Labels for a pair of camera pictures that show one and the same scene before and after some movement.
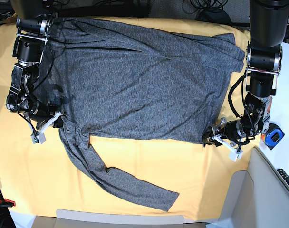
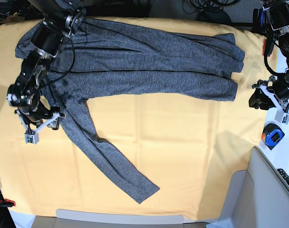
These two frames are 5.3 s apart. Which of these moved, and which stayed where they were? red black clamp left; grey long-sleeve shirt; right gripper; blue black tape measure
Moved: right gripper; grey long-sleeve shirt
Stayed: red black clamp left; blue black tape measure
